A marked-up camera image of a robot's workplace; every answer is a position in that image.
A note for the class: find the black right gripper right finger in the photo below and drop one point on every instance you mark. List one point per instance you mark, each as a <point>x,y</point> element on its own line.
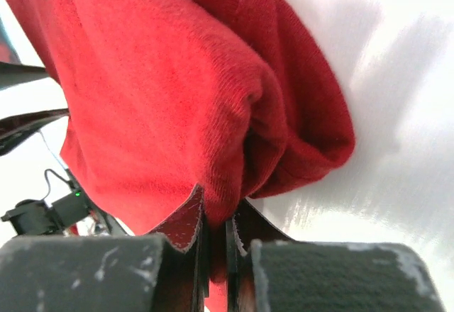
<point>269,271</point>

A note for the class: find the dark red t-shirt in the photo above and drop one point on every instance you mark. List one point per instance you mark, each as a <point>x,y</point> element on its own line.
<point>230,97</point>

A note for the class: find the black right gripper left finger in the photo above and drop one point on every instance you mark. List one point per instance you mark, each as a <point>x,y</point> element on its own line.
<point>163,270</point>

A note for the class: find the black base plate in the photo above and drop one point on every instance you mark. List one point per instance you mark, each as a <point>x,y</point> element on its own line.
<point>36,217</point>

